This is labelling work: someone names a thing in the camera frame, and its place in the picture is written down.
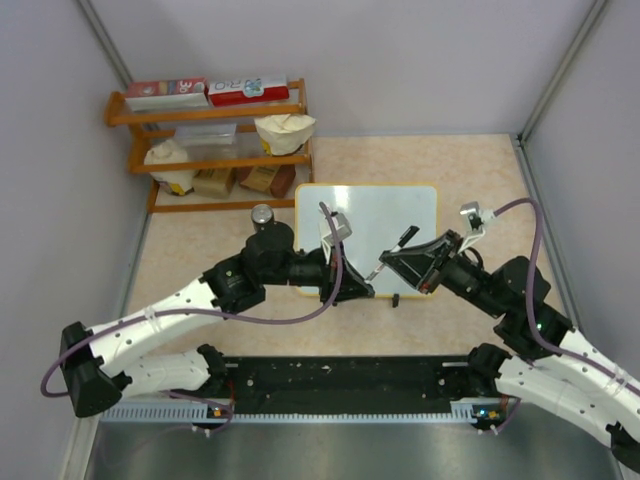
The black drink can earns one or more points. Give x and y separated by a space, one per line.
262 216

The red white box right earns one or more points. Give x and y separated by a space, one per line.
255 89

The tan brown box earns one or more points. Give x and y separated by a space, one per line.
214 183

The red white box left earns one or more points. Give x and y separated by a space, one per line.
175 94

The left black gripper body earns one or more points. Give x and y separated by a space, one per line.
329 275

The red white box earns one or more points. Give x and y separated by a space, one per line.
255 89
175 94

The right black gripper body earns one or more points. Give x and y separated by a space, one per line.
445 254

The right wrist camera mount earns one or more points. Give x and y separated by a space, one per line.
476 220

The wooden three tier shelf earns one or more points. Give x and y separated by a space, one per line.
150 129

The yellow framed whiteboard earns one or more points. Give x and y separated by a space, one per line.
378 215

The reddish brown packet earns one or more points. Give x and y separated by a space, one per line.
272 180

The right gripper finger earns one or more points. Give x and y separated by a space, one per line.
438 246
413 268

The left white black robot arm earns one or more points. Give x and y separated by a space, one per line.
106 363

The white black marker pen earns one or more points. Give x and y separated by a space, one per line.
403 240

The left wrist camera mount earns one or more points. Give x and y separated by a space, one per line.
337 227

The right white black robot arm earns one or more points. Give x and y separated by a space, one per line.
550 362

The clear plastic container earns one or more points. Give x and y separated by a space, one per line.
208 141

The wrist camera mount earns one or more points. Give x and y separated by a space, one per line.
476 220
337 227

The cream paper bag right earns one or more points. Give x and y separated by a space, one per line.
284 134

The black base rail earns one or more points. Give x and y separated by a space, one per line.
346 385

